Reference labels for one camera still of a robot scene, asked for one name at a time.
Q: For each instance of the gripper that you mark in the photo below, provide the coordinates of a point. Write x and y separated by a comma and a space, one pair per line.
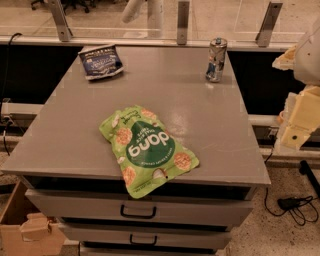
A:
308, 60

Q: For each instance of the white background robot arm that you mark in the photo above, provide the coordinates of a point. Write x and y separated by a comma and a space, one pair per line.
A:
151, 10

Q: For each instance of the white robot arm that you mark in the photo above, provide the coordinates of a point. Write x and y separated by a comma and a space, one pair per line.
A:
303, 58

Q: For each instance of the green rice chip bag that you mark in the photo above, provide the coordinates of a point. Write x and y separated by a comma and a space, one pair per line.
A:
147, 154

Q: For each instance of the dark blue snack bag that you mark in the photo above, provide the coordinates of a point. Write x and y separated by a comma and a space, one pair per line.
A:
100, 62

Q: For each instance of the silver blue drink can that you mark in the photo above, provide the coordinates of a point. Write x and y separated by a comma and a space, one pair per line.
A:
217, 53

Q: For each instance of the grey drawer cabinet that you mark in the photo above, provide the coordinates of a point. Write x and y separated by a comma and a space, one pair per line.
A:
64, 150

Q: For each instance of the top grey drawer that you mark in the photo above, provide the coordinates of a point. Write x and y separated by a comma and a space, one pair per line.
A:
112, 206

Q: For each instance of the grey drawer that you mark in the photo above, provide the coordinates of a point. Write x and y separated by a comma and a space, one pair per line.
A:
112, 206
145, 237
101, 249

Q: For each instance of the black office chair base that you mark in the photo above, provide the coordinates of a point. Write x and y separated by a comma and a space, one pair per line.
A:
86, 4

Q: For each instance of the cardboard box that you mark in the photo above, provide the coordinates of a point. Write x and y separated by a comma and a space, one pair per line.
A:
25, 231

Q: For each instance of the right metal bracket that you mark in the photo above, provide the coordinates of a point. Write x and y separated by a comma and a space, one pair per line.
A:
263, 37

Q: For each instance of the metal bracket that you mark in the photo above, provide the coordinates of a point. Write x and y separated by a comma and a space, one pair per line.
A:
63, 31
263, 37
182, 21

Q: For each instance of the black power adapter with cable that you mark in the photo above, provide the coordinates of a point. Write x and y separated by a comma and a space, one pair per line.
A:
292, 206

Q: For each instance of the middle metal bracket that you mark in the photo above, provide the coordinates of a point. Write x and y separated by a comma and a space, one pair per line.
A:
182, 21

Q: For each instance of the left metal bracket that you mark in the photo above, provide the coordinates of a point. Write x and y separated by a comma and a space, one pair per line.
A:
63, 31

